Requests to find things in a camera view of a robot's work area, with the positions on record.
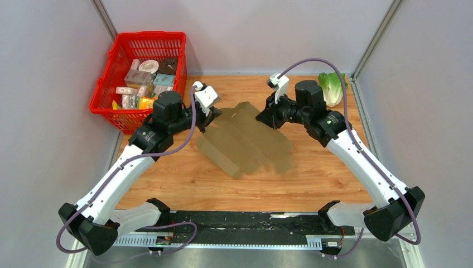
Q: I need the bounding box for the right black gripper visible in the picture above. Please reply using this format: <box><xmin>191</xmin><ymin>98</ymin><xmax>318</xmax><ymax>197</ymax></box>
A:
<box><xmin>256</xmin><ymin>90</ymin><xmax>309</xmax><ymax>130</ymax></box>

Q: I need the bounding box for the white perforated cable tray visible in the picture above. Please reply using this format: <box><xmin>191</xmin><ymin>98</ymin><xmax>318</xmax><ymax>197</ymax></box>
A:
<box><xmin>112</xmin><ymin>236</ymin><xmax>323</xmax><ymax>249</ymax></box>

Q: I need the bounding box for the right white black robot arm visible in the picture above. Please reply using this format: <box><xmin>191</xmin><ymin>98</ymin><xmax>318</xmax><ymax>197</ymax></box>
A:
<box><xmin>256</xmin><ymin>80</ymin><xmax>425</xmax><ymax>241</ymax></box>

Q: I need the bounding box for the orange yellow snack packet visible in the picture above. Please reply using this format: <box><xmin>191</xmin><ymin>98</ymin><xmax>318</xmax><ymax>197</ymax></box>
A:
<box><xmin>137</xmin><ymin>97</ymin><xmax>155</xmax><ymax>110</ymax></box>

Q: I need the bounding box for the red plastic shopping basket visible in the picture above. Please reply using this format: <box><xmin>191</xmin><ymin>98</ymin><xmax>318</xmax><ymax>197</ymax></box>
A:
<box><xmin>89</xmin><ymin>31</ymin><xmax>187</xmax><ymax>135</ymax></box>

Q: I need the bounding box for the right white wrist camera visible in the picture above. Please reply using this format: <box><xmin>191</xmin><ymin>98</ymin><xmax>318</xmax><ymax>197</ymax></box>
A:
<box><xmin>267</xmin><ymin>73</ymin><xmax>289</xmax><ymax>104</ymax></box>

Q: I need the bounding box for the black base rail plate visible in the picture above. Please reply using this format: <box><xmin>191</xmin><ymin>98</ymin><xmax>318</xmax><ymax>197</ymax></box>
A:
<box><xmin>157</xmin><ymin>210</ymin><xmax>355</xmax><ymax>246</ymax></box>

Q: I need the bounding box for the green lettuce head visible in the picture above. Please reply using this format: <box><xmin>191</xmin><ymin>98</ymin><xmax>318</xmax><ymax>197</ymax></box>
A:
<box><xmin>318</xmin><ymin>73</ymin><xmax>344</xmax><ymax>108</ymax></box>

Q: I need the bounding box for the pink grey carton box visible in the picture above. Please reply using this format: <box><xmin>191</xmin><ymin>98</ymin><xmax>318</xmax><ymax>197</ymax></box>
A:
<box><xmin>124</xmin><ymin>70</ymin><xmax>154</xmax><ymax>85</ymax></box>

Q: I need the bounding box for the dark brown round item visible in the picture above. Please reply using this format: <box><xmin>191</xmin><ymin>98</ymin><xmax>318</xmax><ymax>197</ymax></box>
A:
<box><xmin>158</xmin><ymin>58</ymin><xmax>178</xmax><ymax>75</ymax></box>

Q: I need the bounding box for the brown cardboard paper box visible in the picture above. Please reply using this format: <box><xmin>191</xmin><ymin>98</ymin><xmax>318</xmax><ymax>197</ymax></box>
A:
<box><xmin>196</xmin><ymin>102</ymin><xmax>293</xmax><ymax>179</ymax></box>

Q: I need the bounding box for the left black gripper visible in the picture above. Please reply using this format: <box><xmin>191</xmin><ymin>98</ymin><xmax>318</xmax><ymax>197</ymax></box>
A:
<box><xmin>168</xmin><ymin>94</ymin><xmax>222</xmax><ymax>135</ymax></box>

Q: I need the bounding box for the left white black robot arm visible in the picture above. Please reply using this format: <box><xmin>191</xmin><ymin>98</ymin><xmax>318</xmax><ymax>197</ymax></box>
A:
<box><xmin>56</xmin><ymin>87</ymin><xmax>221</xmax><ymax>256</ymax></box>

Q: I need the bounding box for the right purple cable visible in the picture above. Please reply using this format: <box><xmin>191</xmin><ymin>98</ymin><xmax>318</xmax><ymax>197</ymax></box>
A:
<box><xmin>278</xmin><ymin>58</ymin><xmax>422</xmax><ymax>246</ymax></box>

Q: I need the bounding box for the pink white small box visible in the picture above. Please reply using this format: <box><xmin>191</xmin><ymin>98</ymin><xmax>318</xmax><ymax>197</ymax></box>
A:
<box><xmin>115</xmin><ymin>87</ymin><xmax>138</xmax><ymax>95</ymax></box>

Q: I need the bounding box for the teal small box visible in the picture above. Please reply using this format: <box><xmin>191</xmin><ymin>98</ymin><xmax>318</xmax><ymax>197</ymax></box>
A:
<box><xmin>153</xmin><ymin>73</ymin><xmax>176</xmax><ymax>87</ymax></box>

